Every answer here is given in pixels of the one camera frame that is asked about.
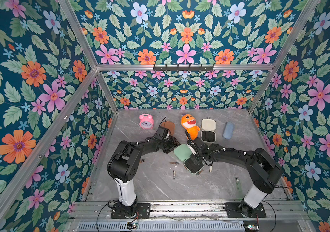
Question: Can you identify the orange shark plush toy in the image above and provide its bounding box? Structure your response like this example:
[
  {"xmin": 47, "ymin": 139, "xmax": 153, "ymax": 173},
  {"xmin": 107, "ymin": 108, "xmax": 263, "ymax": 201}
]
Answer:
[{"xmin": 181, "ymin": 114, "xmax": 200, "ymax": 140}]

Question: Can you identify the white vented cable duct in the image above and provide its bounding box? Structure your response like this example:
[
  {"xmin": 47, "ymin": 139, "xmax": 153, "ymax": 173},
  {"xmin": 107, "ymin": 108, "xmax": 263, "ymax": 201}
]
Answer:
[{"xmin": 77, "ymin": 221, "xmax": 245, "ymax": 232}]

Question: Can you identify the green clipper case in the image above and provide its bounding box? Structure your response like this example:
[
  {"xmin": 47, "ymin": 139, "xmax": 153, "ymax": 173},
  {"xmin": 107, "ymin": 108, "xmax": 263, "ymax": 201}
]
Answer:
[{"xmin": 174, "ymin": 144, "xmax": 204, "ymax": 175}]

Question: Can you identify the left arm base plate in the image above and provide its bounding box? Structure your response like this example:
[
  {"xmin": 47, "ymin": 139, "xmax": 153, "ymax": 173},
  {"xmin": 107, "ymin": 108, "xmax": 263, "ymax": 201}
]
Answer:
[{"xmin": 111, "ymin": 203, "xmax": 151, "ymax": 219}]

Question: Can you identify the pink alarm clock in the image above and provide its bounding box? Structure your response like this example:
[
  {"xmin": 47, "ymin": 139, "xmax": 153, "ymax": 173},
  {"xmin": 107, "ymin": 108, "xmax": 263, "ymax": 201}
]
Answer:
[{"xmin": 139, "ymin": 114, "xmax": 154, "ymax": 130}]

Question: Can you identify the brown open clipper case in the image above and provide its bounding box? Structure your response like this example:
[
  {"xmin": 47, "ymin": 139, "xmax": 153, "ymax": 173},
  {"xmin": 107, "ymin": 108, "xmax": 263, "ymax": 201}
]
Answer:
[{"xmin": 160, "ymin": 121, "xmax": 175, "ymax": 136}]

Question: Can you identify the black wall hook rail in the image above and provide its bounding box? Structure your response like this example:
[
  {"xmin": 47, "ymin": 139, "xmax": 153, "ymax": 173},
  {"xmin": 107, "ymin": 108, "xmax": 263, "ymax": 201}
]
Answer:
[{"xmin": 152, "ymin": 64, "xmax": 214, "ymax": 72}]

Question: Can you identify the cream open clipper case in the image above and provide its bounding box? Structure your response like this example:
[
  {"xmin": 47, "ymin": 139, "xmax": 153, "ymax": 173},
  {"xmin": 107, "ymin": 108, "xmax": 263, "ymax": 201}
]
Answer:
[{"xmin": 201, "ymin": 118, "xmax": 216, "ymax": 144}]

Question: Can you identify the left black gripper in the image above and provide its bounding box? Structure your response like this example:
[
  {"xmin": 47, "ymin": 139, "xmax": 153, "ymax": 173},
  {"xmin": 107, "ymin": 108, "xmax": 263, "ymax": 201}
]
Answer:
[{"xmin": 160, "ymin": 137, "xmax": 181, "ymax": 154}]

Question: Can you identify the green nail file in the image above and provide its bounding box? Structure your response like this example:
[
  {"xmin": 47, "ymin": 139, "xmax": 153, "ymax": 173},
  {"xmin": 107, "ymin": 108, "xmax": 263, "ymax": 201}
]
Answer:
[{"xmin": 235, "ymin": 177, "xmax": 241, "ymax": 192}]

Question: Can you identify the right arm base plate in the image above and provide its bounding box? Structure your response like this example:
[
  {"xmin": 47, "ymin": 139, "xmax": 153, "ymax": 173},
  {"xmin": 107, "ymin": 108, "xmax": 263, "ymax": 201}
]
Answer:
[{"xmin": 224, "ymin": 203, "xmax": 266, "ymax": 218}]

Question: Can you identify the blue closed case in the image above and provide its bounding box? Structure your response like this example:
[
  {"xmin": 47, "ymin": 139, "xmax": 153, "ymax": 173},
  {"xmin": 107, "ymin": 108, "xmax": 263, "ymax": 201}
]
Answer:
[{"xmin": 222, "ymin": 122, "xmax": 235, "ymax": 140}]

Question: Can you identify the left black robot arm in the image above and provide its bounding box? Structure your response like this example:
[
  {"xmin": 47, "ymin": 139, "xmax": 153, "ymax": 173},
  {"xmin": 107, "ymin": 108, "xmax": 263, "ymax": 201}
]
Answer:
[{"xmin": 107, "ymin": 136, "xmax": 180, "ymax": 218}]

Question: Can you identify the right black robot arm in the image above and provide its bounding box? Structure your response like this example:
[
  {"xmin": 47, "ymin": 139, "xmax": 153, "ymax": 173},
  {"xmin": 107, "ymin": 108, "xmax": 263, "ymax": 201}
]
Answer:
[{"xmin": 184, "ymin": 138, "xmax": 283, "ymax": 218}]

